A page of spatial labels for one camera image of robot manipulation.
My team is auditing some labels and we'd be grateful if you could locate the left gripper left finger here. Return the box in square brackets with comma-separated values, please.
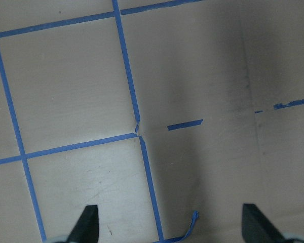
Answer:
[67, 205, 99, 242]

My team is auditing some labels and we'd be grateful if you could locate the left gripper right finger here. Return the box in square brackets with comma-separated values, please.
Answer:
[242, 203, 285, 243]

